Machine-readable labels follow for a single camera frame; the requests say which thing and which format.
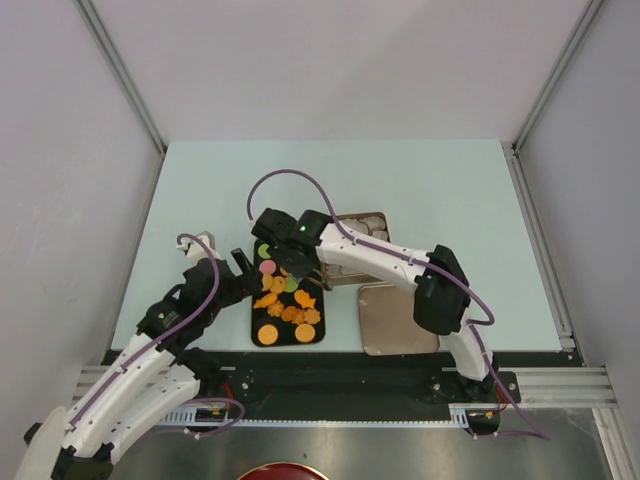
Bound pink round cookie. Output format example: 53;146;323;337
259;259;277;275

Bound metal tongs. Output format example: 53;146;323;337
277;267;334;292

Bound fish shaped orange cookie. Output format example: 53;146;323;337
293;289;316;309

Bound square cookie tin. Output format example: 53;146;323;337
316;212;397;287

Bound square tin lid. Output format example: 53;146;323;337
358;283;440;357

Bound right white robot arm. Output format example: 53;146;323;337
252;208;498;401

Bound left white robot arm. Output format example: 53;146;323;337
16;237;262;479

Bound light green round cookie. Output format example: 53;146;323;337
257;243;271;260

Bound black cookie tray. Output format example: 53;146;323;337
251;240;326;348

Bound round orange cookie front left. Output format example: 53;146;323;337
257;324;279;346

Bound round orange cookie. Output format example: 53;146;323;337
257;324;279;346
294;324;316;344

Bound flower shaped orange cookie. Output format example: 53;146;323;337
303;309;321;325

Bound round orange cookie front right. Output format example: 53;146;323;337
294;324;316;344

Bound red round object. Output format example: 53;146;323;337
238;462;328;480

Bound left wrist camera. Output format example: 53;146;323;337
176;231;220;265

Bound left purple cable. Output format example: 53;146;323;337
64;232;246;441

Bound purple cable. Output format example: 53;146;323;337
247;169;551;441
64;232;246;441

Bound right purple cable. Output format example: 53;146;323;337
247;169;551;441

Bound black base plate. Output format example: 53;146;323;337
178;348;505;420

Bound white cable duct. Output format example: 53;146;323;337
155;404;502;435

